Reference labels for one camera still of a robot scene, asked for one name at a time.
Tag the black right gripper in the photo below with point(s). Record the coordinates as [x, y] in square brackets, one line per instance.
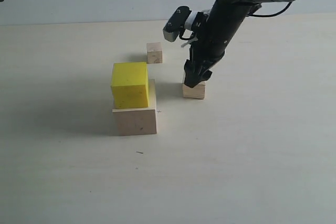
[208, 48]

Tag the medium plywood cube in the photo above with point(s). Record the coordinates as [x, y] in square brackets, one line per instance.
[197, 92]

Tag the yellow cube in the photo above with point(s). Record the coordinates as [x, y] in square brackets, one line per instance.
[130, 85]

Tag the large light wooden cube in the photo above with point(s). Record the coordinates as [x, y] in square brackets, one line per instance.
[138, 121]

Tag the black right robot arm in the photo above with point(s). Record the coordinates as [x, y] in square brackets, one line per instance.
[234, 11]

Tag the small wooden cube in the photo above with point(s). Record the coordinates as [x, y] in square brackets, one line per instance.
[154, 52]

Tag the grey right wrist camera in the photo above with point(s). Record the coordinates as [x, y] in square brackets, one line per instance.
[175, 23]

